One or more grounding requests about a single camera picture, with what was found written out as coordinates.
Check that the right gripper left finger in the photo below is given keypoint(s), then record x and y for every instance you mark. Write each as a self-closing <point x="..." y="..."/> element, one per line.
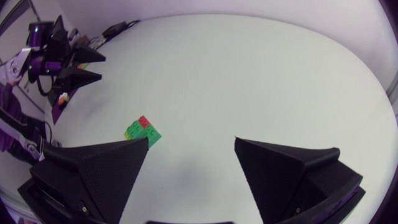
<point x="105" y="174"/>

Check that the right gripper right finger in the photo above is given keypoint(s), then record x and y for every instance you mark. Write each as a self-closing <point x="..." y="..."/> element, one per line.
<point x="280" y="174"/>

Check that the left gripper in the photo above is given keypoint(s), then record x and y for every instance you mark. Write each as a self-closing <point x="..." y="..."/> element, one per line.
<point x="58" y="46"/>

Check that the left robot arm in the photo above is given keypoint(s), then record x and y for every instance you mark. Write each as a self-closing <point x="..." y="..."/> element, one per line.
<point x="17" y="63"/>

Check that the pile of toy bricks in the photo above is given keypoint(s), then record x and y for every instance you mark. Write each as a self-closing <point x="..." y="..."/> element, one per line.
<point x="63" y="99"/>

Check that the lime toy brick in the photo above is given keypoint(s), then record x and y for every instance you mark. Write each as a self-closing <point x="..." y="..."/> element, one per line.
<point x="127" y="135"/>

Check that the dark mat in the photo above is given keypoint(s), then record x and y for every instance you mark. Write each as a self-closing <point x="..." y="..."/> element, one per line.
<point x="57" y="113"/>

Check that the small green toy brick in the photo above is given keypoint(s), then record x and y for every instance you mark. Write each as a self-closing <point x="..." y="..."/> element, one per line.
<point x="135" y="128"/>

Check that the long green toy brick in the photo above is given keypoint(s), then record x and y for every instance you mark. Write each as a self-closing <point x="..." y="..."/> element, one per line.
<point x="153" y="137"/>

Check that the red toy brick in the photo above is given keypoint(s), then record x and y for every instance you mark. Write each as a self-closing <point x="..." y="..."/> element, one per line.
<point x="144" y="121"/>

